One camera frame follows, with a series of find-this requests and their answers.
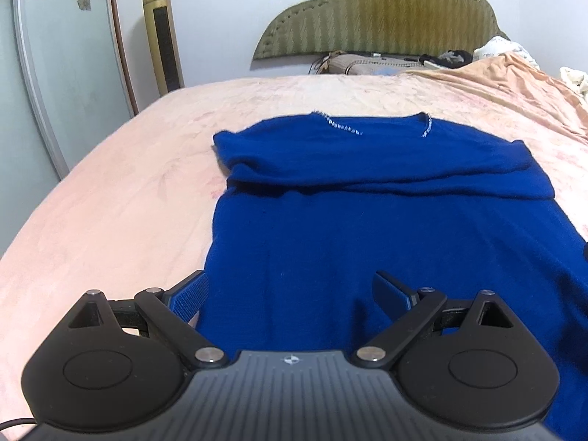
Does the olive striped headboard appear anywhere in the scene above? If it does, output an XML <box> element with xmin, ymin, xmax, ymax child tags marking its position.
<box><xmin>250</xmin><ymin>0</ymin><xmax>510</xmax><ymax>60</ymax></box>

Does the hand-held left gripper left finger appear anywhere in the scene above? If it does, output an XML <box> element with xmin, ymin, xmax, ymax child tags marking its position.
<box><xmin>64</xmin><ymin>270</ymin><xmax>229</xmax><ymax>370</ymax></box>

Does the gold tower fan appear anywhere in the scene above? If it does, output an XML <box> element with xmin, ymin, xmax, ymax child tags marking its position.
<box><xmin>141</xmin><ymin>0</ymin><xmax>186</xmax><ymax>98</ymax></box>

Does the flower print wardrobe door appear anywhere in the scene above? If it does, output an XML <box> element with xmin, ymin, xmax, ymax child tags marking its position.
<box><xmin>0</xmin><ymin>0</ymin><xmax>139</xmax><ymax>258</ymax></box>

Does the brown patterned pillow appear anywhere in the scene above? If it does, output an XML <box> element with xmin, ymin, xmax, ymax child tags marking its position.
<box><xmin>318</xmin><ymin>53</ymin><xmax>428</xmax><ymax>77</ymax></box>

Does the pink bed blanket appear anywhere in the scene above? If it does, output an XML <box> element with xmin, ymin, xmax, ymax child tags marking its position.
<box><xmin>0</xmin><ymin>52</ymin><xmax>588</xmax><ymax>428</ymax></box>

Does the cream crumpled cloth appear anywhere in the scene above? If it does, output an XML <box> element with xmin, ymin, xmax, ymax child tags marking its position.
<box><xmin>559</xmin><ymin>67</ymin><xmax>588</xmax><ymax>103</ymax></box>

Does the white duvet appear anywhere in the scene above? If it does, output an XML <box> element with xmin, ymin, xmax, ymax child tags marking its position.
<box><xmin>473</xmin><ymin>36</ymin><xmax>541</xmax><ymax>71</ymax></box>

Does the black cable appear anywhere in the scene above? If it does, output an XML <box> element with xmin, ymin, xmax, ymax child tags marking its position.
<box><xmin>0</xmin><ymin>416</ymin><xmax>40</xmax><ymax>430</ymax></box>

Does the dark clothes pile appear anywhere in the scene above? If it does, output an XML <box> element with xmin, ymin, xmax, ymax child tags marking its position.
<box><xmin>420</xmin><ymin>49</ymin><xmax>475</xmax><ymax>68</ymax></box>

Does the blue beaded sweater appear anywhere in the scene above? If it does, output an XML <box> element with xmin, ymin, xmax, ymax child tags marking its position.
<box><xmin>195</xmin><ymin>110</ymin><xmax>588</xmax><ymax>439</ymax></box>

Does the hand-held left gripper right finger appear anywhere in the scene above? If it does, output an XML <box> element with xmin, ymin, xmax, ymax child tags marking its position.
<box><xmin>353</xmin><ymin>271</ymin><xmax>517</xmax><ymax>370</ymax></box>

